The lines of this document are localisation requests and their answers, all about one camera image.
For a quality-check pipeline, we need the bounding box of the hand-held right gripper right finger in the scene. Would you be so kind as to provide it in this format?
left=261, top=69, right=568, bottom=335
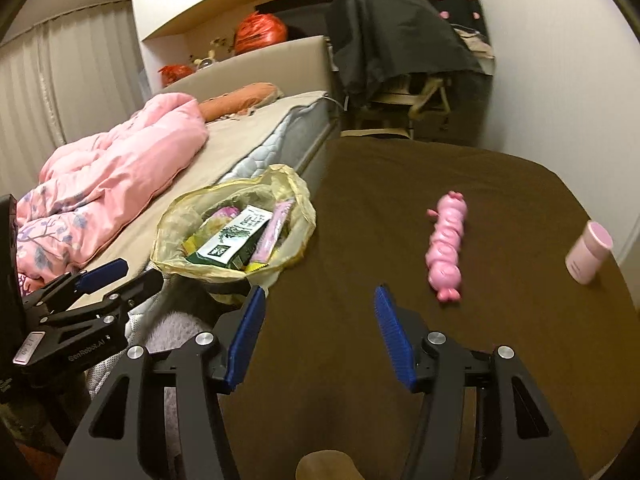
left=374, top=284, right=586, bottom=480

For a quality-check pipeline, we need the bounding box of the beige padded headboard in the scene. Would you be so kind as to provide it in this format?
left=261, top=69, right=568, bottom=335
left=162, top=35, right=334, bottom=107

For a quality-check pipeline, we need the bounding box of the bed with beige sheet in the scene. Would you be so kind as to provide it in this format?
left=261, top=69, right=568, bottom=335
left=67, top=91, right=329, bottom=312

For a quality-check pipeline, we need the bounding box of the chair with dark jacket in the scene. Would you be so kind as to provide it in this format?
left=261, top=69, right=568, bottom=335
left=325, top=0, right=484, bottom=107

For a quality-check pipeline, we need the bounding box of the pink quilt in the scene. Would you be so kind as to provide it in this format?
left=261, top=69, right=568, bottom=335
left=15, top=92, right=210, bottom=292

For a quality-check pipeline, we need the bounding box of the green and white packet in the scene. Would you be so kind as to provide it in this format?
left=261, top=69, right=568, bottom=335
left=187, top=207, right=274, bottom=269

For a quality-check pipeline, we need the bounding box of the white curtain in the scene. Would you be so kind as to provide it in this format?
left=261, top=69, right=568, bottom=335
left=0, top=0, right=152, bottom=197

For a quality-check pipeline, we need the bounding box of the pink stick packet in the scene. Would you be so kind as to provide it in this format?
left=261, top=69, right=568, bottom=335
left=248, top=200, right=296, bottom=267

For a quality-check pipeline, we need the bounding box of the black garment with pink spots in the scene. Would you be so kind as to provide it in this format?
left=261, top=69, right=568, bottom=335
left=426, top=0, right=489, bottom=37

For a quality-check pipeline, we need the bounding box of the white quilted mattress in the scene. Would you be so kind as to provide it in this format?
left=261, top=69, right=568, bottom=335
left=85, top=99, right=337, bottom=402

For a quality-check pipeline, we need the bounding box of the pink cup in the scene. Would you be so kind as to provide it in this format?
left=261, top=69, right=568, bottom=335
left=565, top=220, right=615, bottom=285

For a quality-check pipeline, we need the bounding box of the orange pillow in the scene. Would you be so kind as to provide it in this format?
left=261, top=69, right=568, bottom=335
left=197, top=82, right=282, bottom=124

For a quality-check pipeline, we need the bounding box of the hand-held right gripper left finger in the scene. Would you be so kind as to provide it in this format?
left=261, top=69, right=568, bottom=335
left=55, top=285, right=267, bottom=480

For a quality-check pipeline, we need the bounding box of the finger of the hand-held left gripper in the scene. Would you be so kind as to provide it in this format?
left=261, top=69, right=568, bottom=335
left=42, top=270, right=165, bottom=329
left=20, top=258, right=129, bottom=312

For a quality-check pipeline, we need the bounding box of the cardboard box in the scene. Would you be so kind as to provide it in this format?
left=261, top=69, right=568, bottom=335
left=340, top=128, right=412, bottom=141

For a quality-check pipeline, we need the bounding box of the wooden chair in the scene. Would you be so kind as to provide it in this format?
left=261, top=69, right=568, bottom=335
left=350, top=76, right=452, bottom=132

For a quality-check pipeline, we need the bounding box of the pink pig toy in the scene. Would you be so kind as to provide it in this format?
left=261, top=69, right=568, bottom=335
left=425, top=191, right=469, bottom=304

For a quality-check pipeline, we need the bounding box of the small orange plastic bag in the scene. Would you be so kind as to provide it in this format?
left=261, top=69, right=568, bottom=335
left=159, top=64, right=195, bottom=86

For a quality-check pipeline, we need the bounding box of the large orange plastic bag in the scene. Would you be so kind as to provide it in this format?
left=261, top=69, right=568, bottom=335
left=234, top=11, right=289, bottom=55

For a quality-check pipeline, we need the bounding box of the yellow bin liner bag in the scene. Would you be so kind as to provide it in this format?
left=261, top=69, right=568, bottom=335
left=151, top=164, right=317, bottom=289

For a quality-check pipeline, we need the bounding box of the person's right forearm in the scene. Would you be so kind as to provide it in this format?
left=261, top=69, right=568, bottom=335
left=296, top=451, right=367, bottom=480

